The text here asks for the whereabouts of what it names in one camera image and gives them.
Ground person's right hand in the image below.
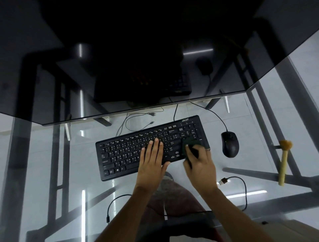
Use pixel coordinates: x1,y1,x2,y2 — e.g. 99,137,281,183
183,144,219,196

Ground person's left hand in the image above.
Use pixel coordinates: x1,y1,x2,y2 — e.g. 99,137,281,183
135,138,171,194

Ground black computer keyboard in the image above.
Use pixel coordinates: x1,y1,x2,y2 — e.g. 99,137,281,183
95,115,211,182

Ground dark green cleaning cloth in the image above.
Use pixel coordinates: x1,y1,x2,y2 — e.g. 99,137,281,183
181,138,208,163

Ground person's right forearm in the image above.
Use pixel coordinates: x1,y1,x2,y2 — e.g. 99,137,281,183
199,187,275,242

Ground person's left forearm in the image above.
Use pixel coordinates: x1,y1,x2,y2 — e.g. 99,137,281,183
96,186,155,242

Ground person's patterned red trousers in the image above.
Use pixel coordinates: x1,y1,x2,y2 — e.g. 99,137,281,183
147,172,225,242

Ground black computer mouse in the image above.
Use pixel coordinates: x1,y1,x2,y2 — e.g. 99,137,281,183
221,131,240,158

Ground large black monitor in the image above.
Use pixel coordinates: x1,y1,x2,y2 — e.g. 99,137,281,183
0,0,319,141

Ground brown cardboard box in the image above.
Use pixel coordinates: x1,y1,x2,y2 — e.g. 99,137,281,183
258,219,319,242

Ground black power cord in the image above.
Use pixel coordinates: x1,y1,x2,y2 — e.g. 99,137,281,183
116,107,165,137

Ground short black cable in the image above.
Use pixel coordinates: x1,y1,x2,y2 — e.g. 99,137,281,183
107,194,133,224

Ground black mouse cable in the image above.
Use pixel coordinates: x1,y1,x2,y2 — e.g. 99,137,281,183
190,102,229,133

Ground black cable with flat plug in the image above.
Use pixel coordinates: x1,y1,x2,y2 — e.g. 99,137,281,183
163,176,248,216

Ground wooden handled brush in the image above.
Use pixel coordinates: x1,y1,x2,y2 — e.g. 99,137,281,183
278,140,293,187

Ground grey metal table frame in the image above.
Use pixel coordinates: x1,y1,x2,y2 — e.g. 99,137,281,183
0,57,319,242

